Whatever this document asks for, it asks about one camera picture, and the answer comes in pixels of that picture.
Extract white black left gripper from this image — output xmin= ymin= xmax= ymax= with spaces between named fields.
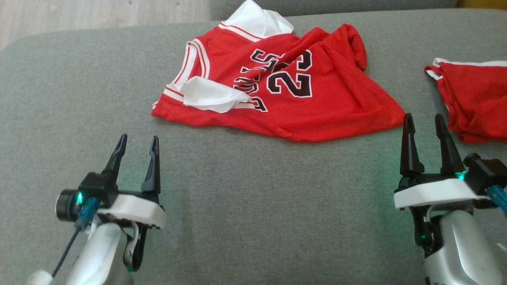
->
xmin=97 ymin=134 xmax=166 ymax=229

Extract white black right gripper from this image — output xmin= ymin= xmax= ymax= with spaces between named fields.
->
xmin=394 ymin=113 xmax=490 ymax=209

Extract red Bulls 23 shorts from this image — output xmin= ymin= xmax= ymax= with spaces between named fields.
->
xmin=425 ymin=58 xmax=507 ymax=144

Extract red white basketball jersey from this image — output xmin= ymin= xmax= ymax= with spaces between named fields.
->
xmin=151 ymin=0 xmax=406 ymax=143

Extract grey fabric sofa seat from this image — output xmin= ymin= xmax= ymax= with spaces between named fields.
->
xmin=0 ymin=8 xmax=507 ymax=285

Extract yellow furniture piece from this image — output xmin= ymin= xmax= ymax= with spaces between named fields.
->
xmin=456 ymin=0 xmax=507 ymax=10

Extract grey sofa cushion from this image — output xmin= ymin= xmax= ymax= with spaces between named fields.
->
xmin=209 ymin=0 xmax=458 ymax=20

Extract black cable with teal plug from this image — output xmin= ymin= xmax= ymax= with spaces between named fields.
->
xmin=486 ymin=185 xmax=507 ymax=214
xmin=51 ymin=198 xmax=99 ymax=277

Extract white round cable clip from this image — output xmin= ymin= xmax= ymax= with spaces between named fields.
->
xmin=26 ymin=270 xmax=53 ymax=285

